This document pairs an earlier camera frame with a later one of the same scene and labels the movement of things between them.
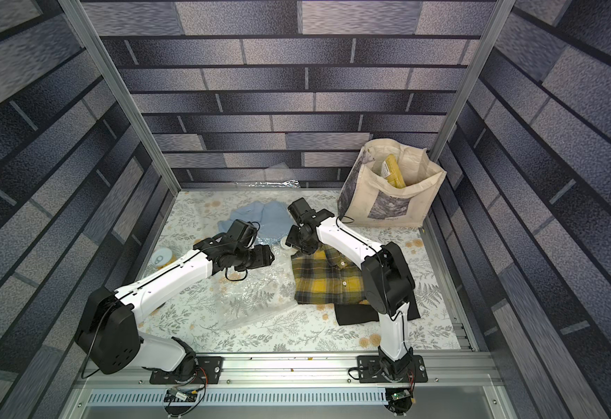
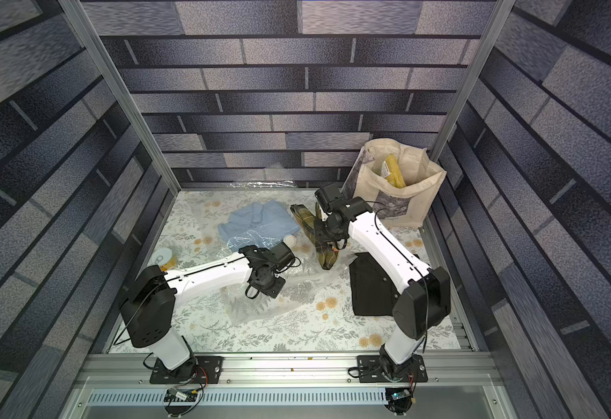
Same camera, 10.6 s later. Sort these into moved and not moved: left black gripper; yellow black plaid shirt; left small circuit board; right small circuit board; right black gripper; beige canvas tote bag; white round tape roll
Moved: yellow black plaid shirt; right black gripper; left black gripper
Not moved: right small circuit board; beige canvas tote bag; left small circuit board; white round tape roll
